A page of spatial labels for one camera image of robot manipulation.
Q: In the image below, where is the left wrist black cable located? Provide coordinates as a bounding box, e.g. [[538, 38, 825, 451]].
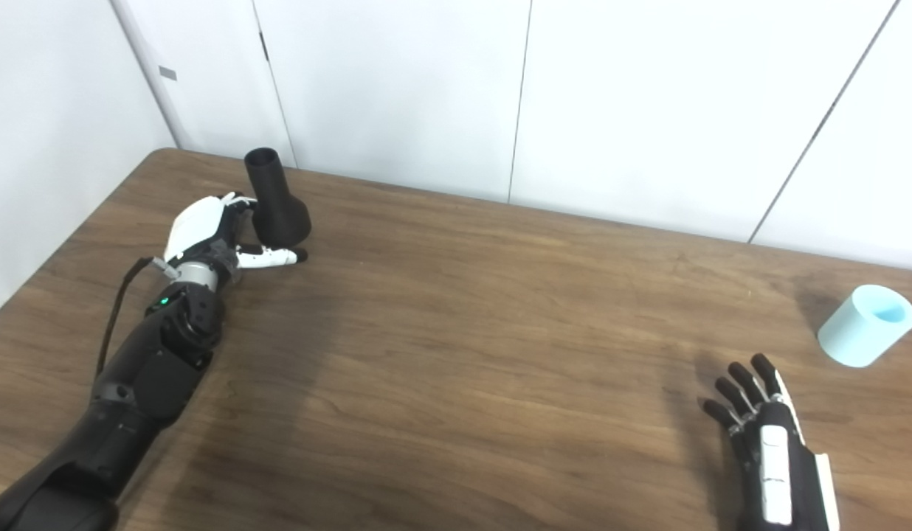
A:
[[94, 257, 180, 384]]

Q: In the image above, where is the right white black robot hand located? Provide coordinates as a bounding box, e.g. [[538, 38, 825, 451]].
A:
[[701, 353, 840, 531]]

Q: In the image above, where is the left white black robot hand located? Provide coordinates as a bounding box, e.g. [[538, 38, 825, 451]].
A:
[[163, 192, 308, 285]]

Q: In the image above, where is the black flared nozzle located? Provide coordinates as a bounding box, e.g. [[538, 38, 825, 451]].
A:
[[244, 147, 312, 246]]

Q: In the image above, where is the light blue cylinder cup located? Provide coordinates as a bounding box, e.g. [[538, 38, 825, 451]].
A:
[[818, 285, 912, 368]]

